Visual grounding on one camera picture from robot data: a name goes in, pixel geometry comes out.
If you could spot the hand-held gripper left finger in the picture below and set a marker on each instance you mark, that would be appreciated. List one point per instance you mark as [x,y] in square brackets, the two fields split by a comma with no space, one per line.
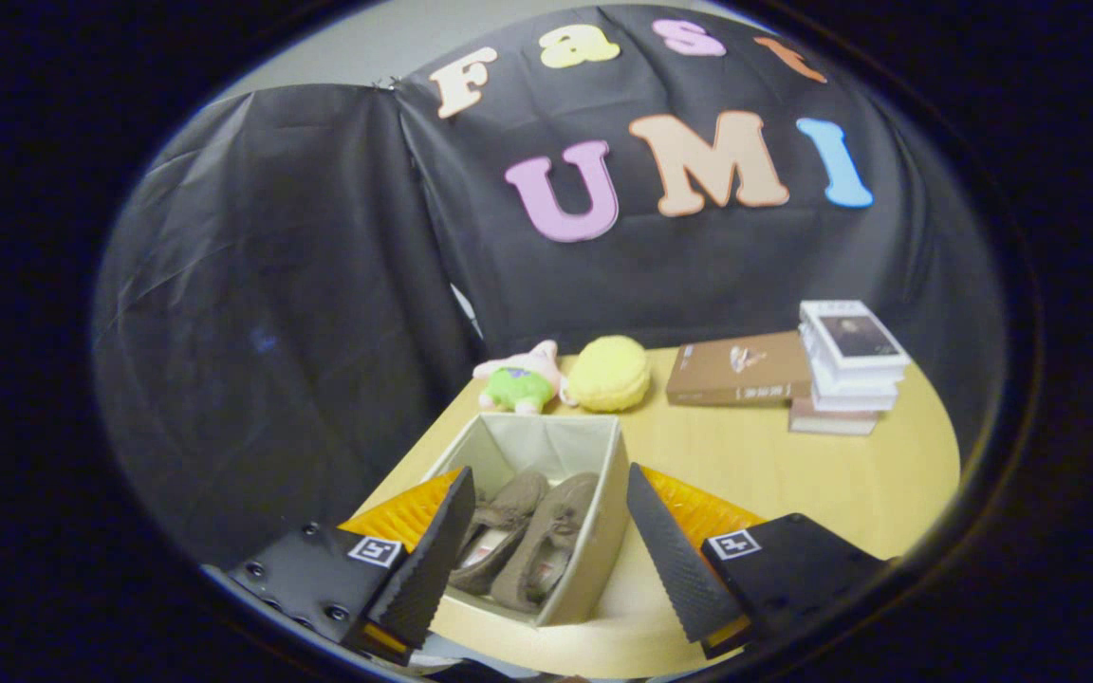
[428,560]

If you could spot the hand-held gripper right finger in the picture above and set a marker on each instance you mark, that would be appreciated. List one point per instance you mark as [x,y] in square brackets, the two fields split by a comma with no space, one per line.
[675,560]

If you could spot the brown fuzzy shoe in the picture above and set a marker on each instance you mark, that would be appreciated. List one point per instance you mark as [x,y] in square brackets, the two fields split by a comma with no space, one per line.
[509,503]
[556,531]

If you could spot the brown book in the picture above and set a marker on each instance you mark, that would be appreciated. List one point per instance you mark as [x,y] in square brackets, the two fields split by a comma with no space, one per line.
[736,375]

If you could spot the yellow plush toy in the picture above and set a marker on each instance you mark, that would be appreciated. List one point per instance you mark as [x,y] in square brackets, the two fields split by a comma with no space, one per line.
[608,375]

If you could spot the pink and green plush toy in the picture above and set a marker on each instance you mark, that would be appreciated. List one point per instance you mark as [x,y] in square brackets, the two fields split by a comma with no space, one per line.
[520,384]

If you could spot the pink book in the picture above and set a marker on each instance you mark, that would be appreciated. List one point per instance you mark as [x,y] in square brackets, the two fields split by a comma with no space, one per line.
[831,419]

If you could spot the white book with dark picture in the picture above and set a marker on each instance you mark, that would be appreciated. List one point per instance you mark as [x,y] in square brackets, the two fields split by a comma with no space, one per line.
[855,332]

